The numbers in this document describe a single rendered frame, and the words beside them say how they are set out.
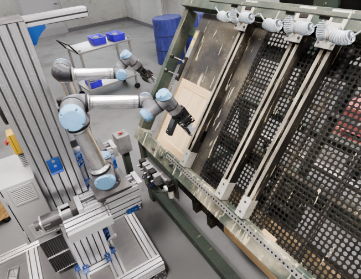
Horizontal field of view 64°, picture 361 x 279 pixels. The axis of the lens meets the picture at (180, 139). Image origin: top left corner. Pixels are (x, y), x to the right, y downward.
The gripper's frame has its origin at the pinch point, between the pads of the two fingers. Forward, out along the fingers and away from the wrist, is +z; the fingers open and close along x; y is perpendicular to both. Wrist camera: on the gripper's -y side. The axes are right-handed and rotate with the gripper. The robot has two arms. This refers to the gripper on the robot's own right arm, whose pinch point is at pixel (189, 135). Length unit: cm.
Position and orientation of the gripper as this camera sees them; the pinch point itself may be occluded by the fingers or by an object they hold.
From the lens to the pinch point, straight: 169.9
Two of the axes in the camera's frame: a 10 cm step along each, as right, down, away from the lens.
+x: -5.0, -4.4, 7.4
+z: 4.8, 5.7, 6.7
